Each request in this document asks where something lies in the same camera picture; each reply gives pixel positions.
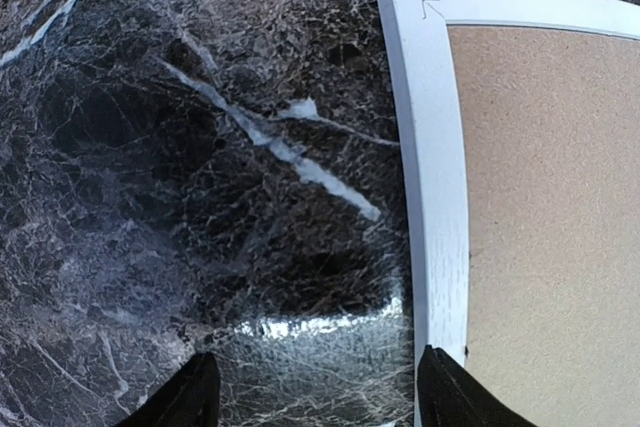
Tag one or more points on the brown cardboard backing board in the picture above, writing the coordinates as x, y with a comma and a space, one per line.
551, 132

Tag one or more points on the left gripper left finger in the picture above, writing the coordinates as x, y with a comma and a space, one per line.
192, 393

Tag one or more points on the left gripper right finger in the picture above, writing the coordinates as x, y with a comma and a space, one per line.
448, 396

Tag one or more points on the white picture frame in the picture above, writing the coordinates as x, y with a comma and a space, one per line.
416, 34

